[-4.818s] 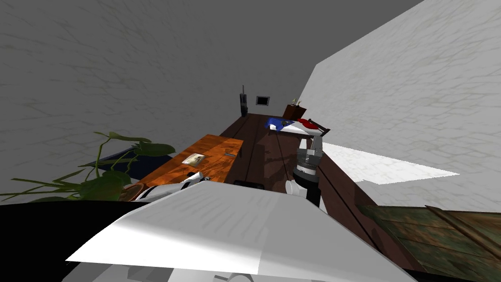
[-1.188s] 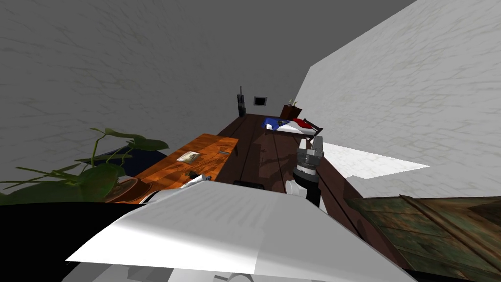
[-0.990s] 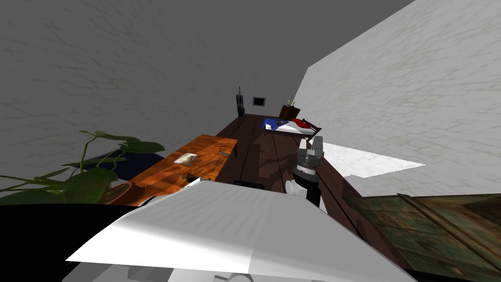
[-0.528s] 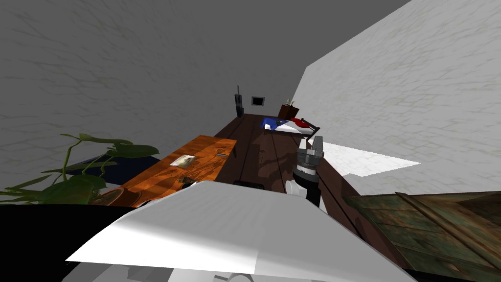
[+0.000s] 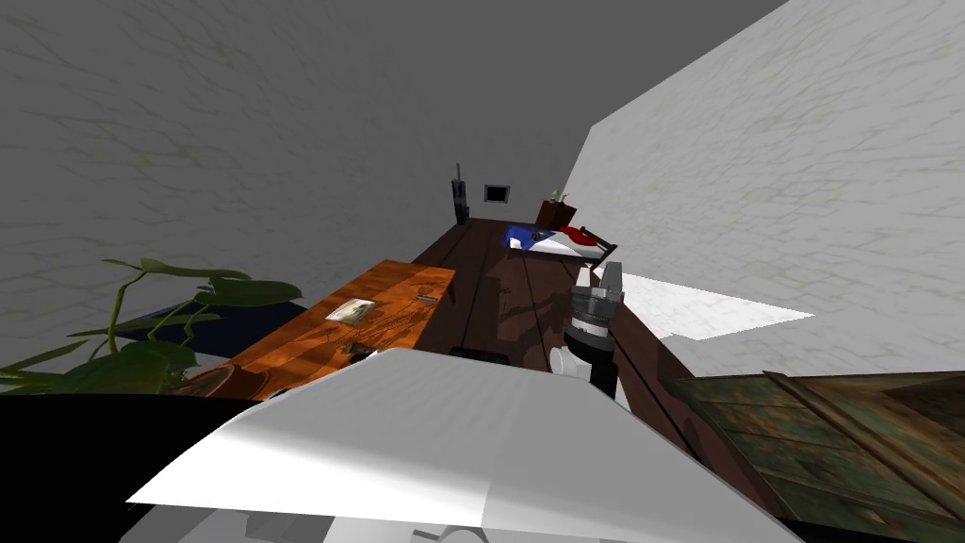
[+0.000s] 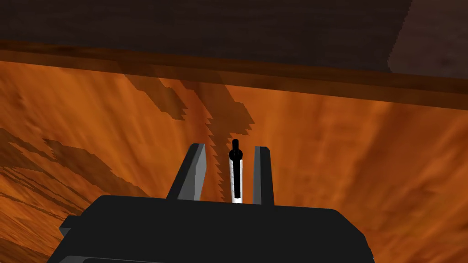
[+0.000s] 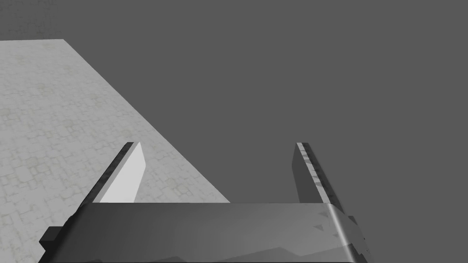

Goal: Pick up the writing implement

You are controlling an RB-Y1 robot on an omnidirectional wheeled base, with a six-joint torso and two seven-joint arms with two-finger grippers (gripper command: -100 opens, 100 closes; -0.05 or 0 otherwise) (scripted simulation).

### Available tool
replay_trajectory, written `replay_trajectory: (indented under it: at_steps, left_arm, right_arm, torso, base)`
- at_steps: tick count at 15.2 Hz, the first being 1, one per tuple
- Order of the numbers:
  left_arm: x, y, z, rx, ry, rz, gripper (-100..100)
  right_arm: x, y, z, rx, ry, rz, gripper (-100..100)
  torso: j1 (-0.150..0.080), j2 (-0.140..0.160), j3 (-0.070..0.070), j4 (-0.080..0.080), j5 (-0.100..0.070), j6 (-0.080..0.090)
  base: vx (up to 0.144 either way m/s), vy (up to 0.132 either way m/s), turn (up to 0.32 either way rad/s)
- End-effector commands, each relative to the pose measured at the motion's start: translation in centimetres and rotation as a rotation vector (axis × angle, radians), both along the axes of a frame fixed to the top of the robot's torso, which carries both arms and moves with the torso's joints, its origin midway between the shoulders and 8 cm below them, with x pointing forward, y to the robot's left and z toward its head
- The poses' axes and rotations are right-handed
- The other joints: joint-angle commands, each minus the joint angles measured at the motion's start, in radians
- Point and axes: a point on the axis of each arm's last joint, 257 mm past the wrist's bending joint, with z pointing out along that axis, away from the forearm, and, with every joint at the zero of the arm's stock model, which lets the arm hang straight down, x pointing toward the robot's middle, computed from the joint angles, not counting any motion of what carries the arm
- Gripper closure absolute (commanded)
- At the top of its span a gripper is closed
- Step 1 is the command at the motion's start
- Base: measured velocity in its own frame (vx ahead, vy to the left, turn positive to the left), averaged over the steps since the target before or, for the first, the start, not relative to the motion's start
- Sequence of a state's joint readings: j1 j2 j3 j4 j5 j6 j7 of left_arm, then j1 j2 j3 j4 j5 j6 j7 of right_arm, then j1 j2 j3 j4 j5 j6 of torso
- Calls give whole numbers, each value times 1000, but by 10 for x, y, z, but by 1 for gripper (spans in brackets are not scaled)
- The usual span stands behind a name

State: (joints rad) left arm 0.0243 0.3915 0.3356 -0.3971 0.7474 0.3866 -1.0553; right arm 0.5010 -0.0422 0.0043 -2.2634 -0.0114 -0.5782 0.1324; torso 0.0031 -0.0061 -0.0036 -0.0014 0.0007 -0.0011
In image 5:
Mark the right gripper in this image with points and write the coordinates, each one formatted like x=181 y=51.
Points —
x=595 y=308

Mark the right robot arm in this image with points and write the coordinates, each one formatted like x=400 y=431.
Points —
x=601 y=369

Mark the bed with blue red bedding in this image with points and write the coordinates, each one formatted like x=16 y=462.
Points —
x=554 y=243

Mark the dark brown nightstand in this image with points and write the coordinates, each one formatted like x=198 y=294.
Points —
x=556 y=214

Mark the orange wooden table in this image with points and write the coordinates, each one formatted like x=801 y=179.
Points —
x=392 y=283

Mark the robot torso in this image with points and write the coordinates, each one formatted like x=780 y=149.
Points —
x=422 y=445

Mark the pale book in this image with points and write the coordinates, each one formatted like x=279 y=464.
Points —
x=351 y=311

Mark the dark blue sofa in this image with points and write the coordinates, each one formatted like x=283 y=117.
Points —
x=249 y=332

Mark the green potted plant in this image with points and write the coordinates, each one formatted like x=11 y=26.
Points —
x=151 y=362

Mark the small framed wall picture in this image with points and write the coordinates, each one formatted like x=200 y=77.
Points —
x=497 y=194

